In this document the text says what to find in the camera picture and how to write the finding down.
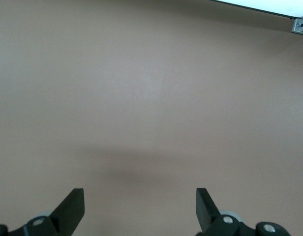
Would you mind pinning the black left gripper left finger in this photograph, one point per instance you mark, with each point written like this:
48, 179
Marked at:
70, 211

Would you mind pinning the metal table edge bracket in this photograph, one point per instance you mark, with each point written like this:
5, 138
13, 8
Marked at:
300, 27

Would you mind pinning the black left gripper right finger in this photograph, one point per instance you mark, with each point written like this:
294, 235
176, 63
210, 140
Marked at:
206, 214

